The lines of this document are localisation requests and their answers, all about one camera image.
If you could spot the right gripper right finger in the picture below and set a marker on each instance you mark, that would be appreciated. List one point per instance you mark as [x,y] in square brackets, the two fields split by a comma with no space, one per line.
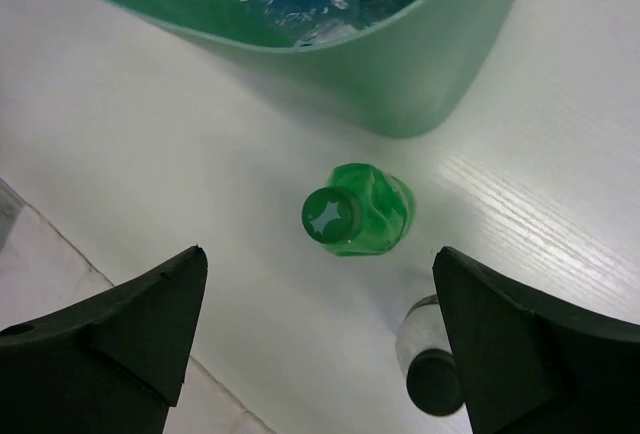
[529,362]

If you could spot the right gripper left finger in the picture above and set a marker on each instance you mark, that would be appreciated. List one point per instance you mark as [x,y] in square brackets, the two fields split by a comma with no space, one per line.
[113,363]

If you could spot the black cap small bottle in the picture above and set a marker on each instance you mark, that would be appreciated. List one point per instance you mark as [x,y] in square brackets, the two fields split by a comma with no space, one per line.
[425,359]

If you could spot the green plastic bottle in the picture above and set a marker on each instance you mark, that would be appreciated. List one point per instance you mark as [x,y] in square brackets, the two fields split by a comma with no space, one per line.
[361,211]

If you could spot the green plastic bin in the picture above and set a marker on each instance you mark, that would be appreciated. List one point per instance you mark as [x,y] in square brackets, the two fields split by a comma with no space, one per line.
[400,78]

